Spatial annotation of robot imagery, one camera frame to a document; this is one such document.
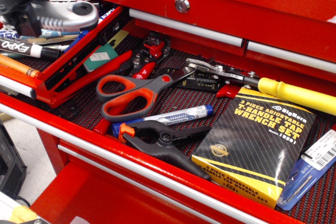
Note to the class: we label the blue drill bit package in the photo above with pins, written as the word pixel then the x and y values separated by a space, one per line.
pixel 310 167

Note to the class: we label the black wire gauge crimper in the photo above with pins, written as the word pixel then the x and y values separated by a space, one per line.
pixel 200 81

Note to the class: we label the silver drawer lock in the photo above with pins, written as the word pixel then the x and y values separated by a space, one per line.
pixel 182 6

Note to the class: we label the red and grey scissors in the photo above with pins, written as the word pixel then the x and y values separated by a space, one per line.
pixel 149 89

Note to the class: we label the red metal tool chest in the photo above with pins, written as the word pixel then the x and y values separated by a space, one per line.
pixel 297 31

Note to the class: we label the black expo marker lower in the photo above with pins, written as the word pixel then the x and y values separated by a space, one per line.
pixel 28 49

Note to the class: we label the blue capped white marker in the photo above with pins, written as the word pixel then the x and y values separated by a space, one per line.
pixel 180 116

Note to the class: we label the black crate on floor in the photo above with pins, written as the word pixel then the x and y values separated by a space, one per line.
pixel 13 169

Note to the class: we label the silver box cutter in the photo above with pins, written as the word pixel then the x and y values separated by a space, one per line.
pixel 68 17

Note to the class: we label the black spring clamp orange tips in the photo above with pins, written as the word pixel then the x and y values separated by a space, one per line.
pixel 159 140

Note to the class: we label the orange crayon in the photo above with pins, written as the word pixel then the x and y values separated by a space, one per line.
pixel 18 66

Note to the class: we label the yellow handled tin snips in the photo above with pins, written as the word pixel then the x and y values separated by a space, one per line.
pixel 301 96

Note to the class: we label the red handled wire stripper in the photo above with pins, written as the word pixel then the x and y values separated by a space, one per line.
pixel 145 57

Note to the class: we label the light blue expo marker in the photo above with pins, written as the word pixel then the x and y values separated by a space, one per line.
pixel 44 34

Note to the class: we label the green card package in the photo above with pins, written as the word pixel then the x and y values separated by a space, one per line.
pixel 102 55

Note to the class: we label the small red open drawer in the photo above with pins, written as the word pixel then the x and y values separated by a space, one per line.
pixel 58 80

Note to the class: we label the large red open drawer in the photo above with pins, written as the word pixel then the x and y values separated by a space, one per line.
pixel 77 142

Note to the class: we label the black yellow tap wrench box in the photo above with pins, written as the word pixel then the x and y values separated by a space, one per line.
pixel 254 145

